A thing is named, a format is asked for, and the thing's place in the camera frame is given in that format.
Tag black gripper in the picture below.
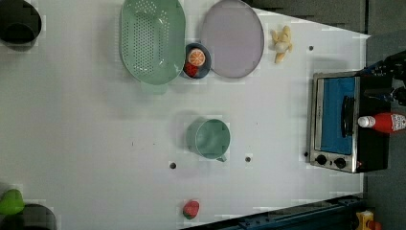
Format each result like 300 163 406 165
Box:
363 51 406 105

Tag red plush ketchup bottle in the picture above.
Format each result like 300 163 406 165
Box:
357 112 406 134

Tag peeled plush banana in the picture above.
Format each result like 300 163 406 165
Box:
271 26 293 64

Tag yellow object on floor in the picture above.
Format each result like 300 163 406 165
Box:
356 211 382 230

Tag lilac round plate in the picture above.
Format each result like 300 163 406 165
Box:
200 0 264 79

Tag small blue bowl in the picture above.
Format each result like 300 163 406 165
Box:
183 43 212 80

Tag orange slice toy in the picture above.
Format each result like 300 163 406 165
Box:
188 48 206 67

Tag red strawberry toy in bowl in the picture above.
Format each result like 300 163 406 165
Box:
184 62 198 78

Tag green perforated colander basket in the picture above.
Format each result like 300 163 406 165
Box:
120 0 186 95

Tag red strawberry toy on table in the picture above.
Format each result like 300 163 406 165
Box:
183 200 200 219

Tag green plush toy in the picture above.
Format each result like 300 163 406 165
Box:
0 189 25 215

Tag blue metal frame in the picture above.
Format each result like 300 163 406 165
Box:
183 195 366 230

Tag green cup with handle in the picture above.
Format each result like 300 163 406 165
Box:
185 118 231 162

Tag black cylinder post lower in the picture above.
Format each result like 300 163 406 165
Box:
0 204 58 230

